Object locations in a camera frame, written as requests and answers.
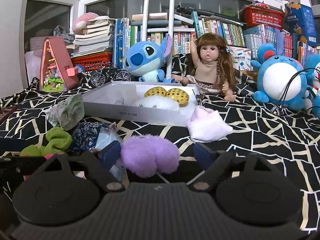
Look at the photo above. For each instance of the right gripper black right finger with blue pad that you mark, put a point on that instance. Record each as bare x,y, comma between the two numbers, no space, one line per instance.
214,164

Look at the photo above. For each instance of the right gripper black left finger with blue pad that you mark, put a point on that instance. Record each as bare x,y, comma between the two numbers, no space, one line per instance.
98,165

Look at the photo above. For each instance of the light blue packaged cloth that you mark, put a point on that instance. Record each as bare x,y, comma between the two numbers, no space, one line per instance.
109,139

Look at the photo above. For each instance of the navy floral fabric pouch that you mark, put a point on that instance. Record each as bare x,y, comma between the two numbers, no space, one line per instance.
85,136

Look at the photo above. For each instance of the pale pink soft cloth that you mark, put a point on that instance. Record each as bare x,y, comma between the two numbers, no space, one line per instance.
206,125

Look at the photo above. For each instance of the purple fluffy plush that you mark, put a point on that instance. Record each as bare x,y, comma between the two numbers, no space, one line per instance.
146,155

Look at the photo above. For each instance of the green pink scrunchie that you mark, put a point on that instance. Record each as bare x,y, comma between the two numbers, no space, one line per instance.
58,141

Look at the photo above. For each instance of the pale green fabric hat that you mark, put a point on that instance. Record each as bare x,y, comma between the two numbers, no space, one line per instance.
66,114

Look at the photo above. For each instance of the white shallow cardboard box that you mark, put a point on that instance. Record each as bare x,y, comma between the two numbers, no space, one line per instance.
126,101

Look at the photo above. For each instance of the miniature black bicycle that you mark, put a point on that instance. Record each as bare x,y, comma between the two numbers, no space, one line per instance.
107,74

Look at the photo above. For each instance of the black white patterned blanket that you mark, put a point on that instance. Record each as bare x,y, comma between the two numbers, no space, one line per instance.
289,141

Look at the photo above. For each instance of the white plush with gold sequins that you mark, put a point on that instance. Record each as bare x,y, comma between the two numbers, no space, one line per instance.
159,98

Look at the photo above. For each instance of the brown haired baby doll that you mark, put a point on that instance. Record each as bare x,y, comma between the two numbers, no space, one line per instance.
213,71

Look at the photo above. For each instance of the pink toy house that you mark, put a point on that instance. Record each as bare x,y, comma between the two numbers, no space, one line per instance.
57,72

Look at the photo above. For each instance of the red plastic basket left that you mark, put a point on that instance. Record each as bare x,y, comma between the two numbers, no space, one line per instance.
92,62

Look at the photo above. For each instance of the red plastic basket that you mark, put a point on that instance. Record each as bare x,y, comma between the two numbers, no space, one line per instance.
254,15
92,62

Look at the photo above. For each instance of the blue round plush toy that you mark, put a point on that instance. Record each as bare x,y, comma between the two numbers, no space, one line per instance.
281,80

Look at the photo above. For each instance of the blue Stitch plush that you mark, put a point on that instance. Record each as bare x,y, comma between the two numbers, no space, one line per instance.
145,60

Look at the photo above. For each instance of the stack of white books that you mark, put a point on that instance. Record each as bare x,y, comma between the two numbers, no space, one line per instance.
97,37

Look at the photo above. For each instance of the row of upright books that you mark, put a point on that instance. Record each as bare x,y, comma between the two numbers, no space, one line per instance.
244,42

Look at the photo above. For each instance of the grey crumpled cloth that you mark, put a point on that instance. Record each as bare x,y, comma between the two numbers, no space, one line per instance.
67,37

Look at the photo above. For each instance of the pink mushroom plush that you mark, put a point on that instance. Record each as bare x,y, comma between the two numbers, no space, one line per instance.
81,22

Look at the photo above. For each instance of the red plastic basket right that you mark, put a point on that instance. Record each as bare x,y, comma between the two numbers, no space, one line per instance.
254,15

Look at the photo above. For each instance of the blue cardboard box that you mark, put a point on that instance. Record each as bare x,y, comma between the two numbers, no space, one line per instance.
300,20

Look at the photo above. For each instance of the white metal ladder frame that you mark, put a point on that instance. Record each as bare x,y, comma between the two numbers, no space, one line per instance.
157,19

